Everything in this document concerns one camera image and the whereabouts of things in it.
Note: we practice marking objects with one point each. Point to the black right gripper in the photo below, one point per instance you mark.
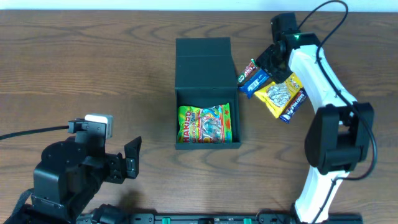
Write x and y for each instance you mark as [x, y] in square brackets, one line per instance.
[272, 62]

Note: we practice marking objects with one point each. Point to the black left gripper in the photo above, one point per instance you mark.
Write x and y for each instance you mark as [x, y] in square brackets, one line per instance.
[117, 168]

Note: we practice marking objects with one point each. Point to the blue Oreo cookie pack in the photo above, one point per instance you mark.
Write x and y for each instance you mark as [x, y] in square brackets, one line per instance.
[258, 79]

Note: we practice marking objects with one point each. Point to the yellow Hacks candy bag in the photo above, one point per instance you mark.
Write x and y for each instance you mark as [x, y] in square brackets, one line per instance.
[278, 96]

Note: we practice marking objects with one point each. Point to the dark green gift box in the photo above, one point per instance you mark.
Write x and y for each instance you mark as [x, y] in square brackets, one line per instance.
[205, 76]

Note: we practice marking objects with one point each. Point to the green Haribo gummy bag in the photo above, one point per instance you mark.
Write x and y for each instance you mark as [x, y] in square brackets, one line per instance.
[205, 125]

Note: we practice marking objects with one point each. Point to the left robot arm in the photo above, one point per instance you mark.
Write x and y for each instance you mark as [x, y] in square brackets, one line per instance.
[72, 171]

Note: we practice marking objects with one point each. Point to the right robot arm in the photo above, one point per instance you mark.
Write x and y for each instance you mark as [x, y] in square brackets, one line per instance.
[341, 132]

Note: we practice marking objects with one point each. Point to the red green chocolate bar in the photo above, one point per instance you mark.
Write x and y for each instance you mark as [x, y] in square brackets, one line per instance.
[247, 72]

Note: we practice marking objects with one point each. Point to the purple Dairy Milk bar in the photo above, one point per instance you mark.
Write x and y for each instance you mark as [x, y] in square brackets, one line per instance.
[294, 105]

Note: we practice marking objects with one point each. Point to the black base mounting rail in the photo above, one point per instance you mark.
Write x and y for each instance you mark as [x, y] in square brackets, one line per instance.
[110, 214]

